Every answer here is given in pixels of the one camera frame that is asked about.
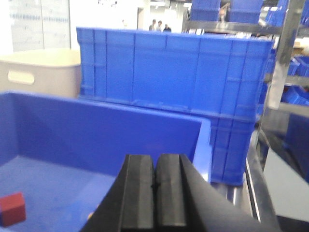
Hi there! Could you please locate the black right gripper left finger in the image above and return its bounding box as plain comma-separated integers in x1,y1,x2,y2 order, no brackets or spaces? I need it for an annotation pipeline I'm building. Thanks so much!
81,155,155,232

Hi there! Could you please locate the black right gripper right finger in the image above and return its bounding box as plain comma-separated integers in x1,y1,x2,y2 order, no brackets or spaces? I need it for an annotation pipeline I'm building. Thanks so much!
155,154,280,232

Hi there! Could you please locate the red cube block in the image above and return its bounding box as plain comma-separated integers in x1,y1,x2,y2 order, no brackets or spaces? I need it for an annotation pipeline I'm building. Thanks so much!
0,192,26,227

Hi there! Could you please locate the blue target bin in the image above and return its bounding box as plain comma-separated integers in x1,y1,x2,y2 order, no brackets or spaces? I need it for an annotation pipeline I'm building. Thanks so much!
0,91,212,232

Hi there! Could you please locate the cream plastic bin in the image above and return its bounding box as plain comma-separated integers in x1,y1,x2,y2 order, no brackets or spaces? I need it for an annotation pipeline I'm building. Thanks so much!
0,48,81,98

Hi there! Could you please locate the large blue crate behind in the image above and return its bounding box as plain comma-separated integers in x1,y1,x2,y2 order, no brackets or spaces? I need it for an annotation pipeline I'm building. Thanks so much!
76,27,273,185

